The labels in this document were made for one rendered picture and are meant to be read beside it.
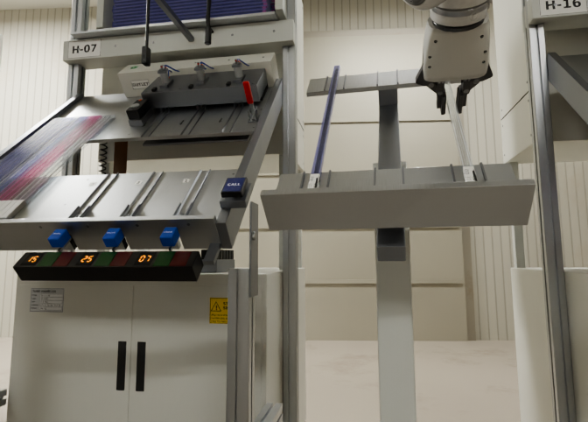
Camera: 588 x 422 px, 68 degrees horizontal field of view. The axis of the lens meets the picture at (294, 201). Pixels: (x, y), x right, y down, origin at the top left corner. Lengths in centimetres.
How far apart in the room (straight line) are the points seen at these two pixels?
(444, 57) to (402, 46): 336
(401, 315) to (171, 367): 63
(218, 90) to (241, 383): 78
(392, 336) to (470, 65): 47
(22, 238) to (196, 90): 58
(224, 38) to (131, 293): 80
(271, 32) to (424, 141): 261
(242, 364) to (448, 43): 62
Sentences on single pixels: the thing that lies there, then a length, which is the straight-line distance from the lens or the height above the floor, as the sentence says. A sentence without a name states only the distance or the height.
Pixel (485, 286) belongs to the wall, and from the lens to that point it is 392.
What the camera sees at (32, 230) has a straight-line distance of 99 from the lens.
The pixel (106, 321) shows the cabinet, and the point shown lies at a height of 50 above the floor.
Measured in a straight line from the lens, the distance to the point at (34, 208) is 106.
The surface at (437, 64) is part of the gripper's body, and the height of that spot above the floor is 97.
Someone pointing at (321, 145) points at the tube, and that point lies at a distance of 73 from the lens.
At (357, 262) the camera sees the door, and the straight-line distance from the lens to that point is 364.
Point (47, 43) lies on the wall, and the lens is 486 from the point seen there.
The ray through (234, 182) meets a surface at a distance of 82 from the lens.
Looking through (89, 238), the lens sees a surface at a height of 70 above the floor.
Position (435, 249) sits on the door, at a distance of 375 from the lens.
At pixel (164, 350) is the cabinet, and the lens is 120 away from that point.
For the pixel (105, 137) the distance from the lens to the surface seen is 129.
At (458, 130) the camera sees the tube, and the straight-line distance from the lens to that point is 75.
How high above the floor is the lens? 66
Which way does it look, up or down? 7 degrees up
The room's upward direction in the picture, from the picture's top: straight up
